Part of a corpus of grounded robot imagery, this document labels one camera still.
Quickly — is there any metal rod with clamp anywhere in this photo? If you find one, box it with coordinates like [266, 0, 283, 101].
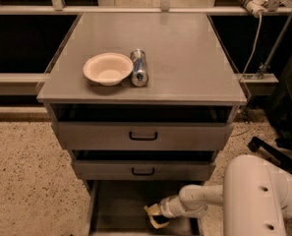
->
[253, 9, 292, 80]

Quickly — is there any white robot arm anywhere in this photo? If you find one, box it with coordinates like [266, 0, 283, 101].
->
[145, 154, 292, 236]

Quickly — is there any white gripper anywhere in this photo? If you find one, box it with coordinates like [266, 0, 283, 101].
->
[144, 196, 185, 229]

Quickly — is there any black top drawer handle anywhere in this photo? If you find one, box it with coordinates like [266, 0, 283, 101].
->
[129, 132, 158, 141]

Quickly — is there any grey drawer cabinet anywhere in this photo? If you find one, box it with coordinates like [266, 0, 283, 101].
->
[35, 12, 247, 236]

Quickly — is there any black drawer handle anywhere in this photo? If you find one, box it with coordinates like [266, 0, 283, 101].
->
[129, 132, 158, 141]
[131, 167, 155, 176]

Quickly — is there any grey open bottom drawer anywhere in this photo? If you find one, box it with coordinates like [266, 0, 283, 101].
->
[85, 181, 204, 236]

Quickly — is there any silver blue drink can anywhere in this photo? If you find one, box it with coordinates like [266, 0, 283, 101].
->
[130, 49, 148, 87]

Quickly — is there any white paper bowl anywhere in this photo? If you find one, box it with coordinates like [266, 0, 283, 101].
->
[83, 53, 133, 86]

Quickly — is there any white power strip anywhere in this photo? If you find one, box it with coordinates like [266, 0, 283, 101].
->
[237, 0, 266, 18]

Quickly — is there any white power cable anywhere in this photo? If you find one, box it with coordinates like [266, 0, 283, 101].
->
[240, 11, 263, 79]

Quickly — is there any black middle drawer handle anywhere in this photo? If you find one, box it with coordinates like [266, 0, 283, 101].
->
[131, 167, 155, 176]

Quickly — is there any grey top drawer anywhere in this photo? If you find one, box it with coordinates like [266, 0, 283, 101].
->
[53, 122, 233, 150]

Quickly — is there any grey middle drawer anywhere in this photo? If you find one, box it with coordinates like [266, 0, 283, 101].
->
[73, 160, 215, 181]

